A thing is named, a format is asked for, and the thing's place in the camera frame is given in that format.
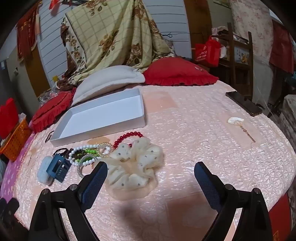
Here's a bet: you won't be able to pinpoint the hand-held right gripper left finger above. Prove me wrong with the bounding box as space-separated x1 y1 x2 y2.
28 161 109 241

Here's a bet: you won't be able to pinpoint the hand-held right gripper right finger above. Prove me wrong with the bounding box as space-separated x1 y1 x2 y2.
194 161 273 241

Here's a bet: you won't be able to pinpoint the silver bangle bracelet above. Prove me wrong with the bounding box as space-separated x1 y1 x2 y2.
77 156 102 178

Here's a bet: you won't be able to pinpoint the white pearl bracelet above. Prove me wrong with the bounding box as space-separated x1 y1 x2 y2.
68 144 109 167

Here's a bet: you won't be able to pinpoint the clear spiral hair tie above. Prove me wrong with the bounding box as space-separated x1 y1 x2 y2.
96 142 114 156

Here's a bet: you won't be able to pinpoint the cream dotted scrunchie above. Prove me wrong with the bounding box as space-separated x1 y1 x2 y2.
102 137 163 193

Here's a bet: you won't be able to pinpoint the blue hair claw clip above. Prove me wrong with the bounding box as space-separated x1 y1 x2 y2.
46 153 71 183

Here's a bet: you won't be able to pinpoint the light blue fluffy hair clip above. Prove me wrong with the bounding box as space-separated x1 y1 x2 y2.
37 156 56 186

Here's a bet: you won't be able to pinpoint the red bead bracelet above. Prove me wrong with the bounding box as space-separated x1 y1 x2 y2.
113 131 144 149

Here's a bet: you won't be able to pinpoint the white cardboard box tray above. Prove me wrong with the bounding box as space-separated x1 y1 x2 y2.
49 88 147 147

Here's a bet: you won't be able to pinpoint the purple floral sheet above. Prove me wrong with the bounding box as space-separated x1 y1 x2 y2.
0 132 35 200

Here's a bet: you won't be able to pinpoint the pink bedspread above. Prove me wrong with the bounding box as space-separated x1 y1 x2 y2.
7 80 294 241

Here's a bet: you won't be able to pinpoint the shell hairpin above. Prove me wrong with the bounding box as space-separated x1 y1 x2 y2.
228 117 256 143

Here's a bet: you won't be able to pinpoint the orange plastic basket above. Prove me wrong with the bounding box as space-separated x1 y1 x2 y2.
0 116 31 162

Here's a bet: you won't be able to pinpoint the pleated red ruffled pillow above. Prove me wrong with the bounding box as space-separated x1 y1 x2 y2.
30 88 77 133

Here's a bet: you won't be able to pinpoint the black phone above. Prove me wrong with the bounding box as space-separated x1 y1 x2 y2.
225 91 263 117

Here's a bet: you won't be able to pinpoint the red paper bag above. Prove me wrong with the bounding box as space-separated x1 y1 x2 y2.
0 98 19 139

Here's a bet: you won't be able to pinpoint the clear plastic bags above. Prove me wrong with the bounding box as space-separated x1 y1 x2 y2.
38 83 60 102

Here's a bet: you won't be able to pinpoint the white pillow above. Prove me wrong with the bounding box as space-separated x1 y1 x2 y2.
72 65 146 107

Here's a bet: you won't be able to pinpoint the pale cardboard box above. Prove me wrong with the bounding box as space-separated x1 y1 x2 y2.
277 95 296 139

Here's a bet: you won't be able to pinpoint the smooth red ruffled pillow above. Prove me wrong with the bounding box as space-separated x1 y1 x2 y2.
142 57 220 87

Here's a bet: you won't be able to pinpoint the wooden shelf rack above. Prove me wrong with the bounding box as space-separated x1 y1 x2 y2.
211 22 253 100

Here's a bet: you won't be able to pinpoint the wooden door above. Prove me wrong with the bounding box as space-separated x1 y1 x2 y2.
184 0 213 61
25 45 51 98

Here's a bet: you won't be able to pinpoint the red shopping bag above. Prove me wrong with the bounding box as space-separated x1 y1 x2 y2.
194 36 222 67

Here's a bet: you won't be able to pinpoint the floral checked blanket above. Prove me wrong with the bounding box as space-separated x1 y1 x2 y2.
60 0 176 90

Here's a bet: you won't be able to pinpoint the dark red hanging cloth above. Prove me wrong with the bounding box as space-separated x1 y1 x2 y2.
269 20 292 73

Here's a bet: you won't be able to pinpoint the pink floral curtain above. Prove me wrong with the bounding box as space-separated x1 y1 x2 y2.
230 0 275 58

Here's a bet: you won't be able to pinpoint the red fringed hanging cloth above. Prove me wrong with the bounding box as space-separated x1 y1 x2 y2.
16 2 38 63

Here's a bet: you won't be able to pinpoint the green bead bracelet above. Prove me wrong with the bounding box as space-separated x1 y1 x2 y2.
74 149 99 163

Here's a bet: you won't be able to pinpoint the black hair tie bundle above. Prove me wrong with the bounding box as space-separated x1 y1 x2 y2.
53 148 74 160

